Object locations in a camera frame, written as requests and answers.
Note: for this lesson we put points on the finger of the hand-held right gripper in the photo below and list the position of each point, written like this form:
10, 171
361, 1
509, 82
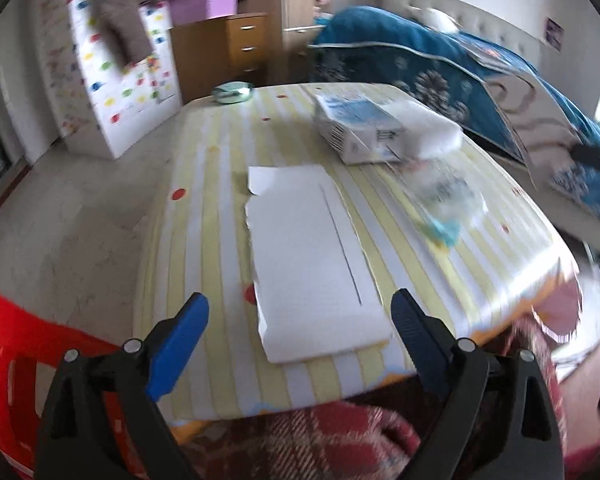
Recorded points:
597, 159

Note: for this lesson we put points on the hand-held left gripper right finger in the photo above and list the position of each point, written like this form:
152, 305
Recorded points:
420, 342

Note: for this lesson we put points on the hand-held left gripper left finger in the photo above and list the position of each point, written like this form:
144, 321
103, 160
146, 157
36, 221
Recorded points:
177, 347

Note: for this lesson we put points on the white cardboard sheet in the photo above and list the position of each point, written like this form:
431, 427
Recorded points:
305, 260

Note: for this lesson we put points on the striped dotted tablecloth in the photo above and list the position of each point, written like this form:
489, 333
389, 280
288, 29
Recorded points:
215, 210

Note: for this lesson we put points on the clear plastic wrapper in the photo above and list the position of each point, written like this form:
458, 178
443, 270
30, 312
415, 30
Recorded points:
445, 200

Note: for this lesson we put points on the red plaid blanket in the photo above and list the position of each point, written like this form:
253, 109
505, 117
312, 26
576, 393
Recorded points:
310, 440

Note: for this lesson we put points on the red plastic stool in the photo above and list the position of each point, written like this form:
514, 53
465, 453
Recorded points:
25, 330

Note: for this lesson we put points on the folded white paper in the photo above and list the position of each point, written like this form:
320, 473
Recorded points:
480, 55

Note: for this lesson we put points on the white floor rug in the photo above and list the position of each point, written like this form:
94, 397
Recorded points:
577, 355

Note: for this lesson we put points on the grey upholstered bed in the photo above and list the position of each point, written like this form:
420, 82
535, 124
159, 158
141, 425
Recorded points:
480, 15

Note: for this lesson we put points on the white pillow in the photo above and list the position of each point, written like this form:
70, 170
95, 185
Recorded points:
439, 19

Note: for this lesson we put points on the blue white carton box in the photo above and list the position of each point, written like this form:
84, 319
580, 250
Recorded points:
355, 122

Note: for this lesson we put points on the blue floral blanket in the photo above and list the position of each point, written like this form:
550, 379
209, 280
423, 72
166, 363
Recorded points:
380, 45

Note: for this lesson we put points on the white dotted cabinet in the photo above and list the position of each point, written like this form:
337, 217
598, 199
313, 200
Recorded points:
105, 100

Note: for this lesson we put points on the round green metal tin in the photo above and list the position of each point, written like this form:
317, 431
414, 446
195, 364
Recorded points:
232, 94

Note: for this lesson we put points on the wooden drawer cabinet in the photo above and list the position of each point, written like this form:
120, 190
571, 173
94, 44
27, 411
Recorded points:
205, 55

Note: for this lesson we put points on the tall wooden wardrobe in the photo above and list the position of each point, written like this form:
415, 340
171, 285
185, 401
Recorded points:
300, 5

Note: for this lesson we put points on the purple storage box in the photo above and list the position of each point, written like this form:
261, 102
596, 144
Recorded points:
205, 2

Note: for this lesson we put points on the brown quilted coat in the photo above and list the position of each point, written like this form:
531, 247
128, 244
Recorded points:
125, 5

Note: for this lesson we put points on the small wall poster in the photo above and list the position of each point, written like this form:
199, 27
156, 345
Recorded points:
554, 34

